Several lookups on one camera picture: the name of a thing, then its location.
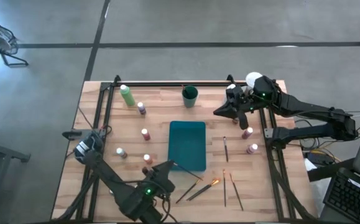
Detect black side desk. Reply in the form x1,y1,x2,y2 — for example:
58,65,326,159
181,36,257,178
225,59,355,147
307,157,356,183

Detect dark grey metal stand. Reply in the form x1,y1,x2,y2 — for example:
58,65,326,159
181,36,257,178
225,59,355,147
0,135,31,224

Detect black keyboard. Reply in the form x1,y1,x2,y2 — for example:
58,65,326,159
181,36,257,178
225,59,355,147
323,167,360,224

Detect thin brown paintbrush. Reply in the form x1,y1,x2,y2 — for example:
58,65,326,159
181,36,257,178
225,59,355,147
222,169,227,208
229,172,244,212

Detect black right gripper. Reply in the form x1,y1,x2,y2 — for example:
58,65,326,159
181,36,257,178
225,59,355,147
213,88,261,131

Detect small dark red paint bottle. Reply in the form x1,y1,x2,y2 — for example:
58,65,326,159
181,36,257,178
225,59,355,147
241,126,254,140

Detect dark green cup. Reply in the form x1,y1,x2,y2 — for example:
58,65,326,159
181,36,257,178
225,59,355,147
181,85,200,109

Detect white flood light bulb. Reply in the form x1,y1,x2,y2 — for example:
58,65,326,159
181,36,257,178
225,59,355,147
244,71,264,90

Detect large green paint bottle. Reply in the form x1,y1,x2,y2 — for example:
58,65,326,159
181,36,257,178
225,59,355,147
119,84,136,107

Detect black aluminium rig frame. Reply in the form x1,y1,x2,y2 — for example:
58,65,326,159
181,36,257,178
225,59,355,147
53,74,316,223

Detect small pink paint bottle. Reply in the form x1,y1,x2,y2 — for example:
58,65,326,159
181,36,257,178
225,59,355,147
246,142,259,155

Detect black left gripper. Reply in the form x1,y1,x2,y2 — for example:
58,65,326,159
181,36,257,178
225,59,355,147
142,160,177,197

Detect thin black paintbrush orange tip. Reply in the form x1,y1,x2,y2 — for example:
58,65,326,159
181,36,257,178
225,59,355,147
175,179,201,205

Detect thick black paintbrush orange bristles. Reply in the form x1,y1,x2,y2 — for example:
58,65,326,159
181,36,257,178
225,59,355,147
186,177,221,202

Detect teal plastic bin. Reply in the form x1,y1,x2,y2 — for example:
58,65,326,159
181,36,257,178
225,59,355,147
167,120,208,172

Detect short black paintbrush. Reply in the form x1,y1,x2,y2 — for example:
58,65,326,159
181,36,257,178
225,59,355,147
223,136,229,163

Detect black power strip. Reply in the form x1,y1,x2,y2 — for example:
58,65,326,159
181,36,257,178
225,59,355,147
305,150,336,166

